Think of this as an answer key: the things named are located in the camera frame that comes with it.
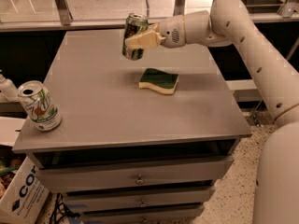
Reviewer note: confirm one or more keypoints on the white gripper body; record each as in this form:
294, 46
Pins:
171, 32

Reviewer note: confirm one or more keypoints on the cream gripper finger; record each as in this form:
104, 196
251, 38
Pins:
149, 39

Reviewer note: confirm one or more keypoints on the white 7up can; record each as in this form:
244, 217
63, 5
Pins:
39, 106

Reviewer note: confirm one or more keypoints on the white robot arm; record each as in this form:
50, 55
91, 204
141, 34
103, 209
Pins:
276, 198

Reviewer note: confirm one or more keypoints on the green yellow sponge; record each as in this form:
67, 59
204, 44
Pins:
159, 81

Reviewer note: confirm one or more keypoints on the grey drawer cabinet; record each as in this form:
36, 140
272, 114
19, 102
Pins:
125, 155

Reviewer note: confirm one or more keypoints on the white plastic bottle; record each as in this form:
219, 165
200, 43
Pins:
8, 88

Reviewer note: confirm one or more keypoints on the white cardboard box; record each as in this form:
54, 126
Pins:
23, 197

